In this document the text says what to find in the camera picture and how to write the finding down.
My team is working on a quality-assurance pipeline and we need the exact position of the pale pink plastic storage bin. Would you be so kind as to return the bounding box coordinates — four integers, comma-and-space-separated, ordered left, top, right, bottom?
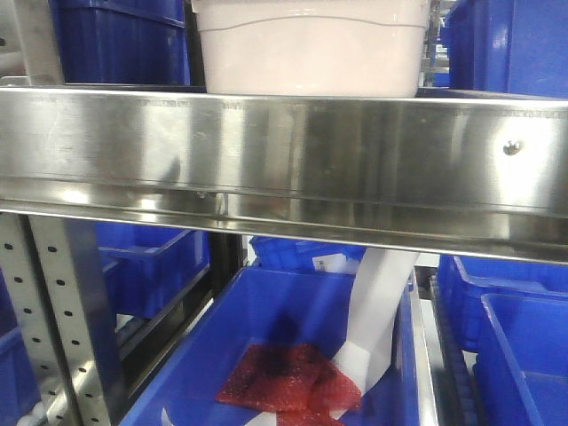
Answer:
191, 0, 430, 98

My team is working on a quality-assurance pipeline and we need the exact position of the blue bin back centre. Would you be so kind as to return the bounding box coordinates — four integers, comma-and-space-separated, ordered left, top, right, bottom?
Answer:
250, 236, 366, 275

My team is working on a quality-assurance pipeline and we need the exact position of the blue bin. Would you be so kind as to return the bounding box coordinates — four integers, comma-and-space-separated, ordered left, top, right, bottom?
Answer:
50, 0, 190, 85
250, 236, 366, 275
441, 1, 567, 99
122, 267, 420, 425
474, 294, 567, 425
95, 222, 210, 319
438, 255, 567, 352

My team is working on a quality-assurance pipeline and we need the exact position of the blue bin lower centre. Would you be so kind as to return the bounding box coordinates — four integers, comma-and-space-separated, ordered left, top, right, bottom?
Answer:
122, 267, 420, 425

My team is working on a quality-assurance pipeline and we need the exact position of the blue bin lower left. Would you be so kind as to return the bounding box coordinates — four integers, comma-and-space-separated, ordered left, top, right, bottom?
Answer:
95, 222, 210, 319

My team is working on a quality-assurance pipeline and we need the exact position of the blue bin far right back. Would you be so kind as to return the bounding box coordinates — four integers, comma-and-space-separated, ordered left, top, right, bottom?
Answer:
438, 255, 567, 352

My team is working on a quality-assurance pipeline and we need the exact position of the stainless steel shelf beam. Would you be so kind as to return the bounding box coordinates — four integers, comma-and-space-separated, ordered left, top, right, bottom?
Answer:
1, 85, 567, 264

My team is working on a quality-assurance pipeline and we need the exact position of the blue bin upper left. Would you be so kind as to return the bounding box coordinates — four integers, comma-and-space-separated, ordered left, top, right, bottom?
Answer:
50, 0, 190, 85

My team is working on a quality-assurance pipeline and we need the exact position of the blue bin upper right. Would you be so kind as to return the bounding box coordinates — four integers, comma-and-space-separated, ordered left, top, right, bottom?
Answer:
441, 1, 567, 99

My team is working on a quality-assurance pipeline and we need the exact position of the blue bin lower right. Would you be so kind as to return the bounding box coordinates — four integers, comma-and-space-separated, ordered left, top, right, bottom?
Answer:
474, 294, 567, 425

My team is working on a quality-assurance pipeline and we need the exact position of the red bubble wrap bag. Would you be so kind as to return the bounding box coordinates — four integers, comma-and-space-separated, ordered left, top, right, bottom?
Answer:
216, 343, 362, 425

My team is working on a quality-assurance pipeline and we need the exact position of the perforated steel upright post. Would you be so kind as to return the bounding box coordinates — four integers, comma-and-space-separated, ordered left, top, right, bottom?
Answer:
1, 212, 128, 425

